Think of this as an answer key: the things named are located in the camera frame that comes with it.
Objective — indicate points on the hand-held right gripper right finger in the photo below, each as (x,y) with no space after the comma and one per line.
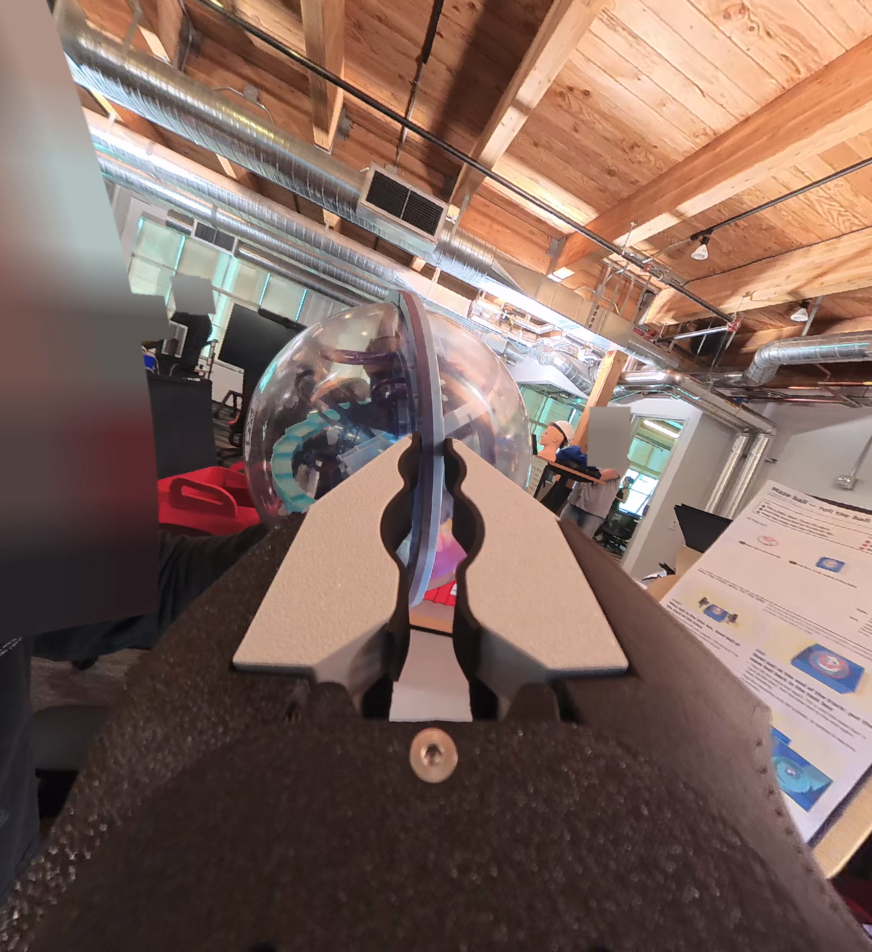
(540,595)

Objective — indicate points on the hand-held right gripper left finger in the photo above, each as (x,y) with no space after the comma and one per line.
(324,595)

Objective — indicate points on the clear plastic maze ball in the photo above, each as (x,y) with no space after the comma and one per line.
(332,402)

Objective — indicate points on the black monitor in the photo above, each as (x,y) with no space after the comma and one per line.
(255,350)

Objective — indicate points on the wooden instruction board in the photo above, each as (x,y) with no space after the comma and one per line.
(815,640)

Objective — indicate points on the silver ventilation duct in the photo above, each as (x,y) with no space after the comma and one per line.
(258,134)

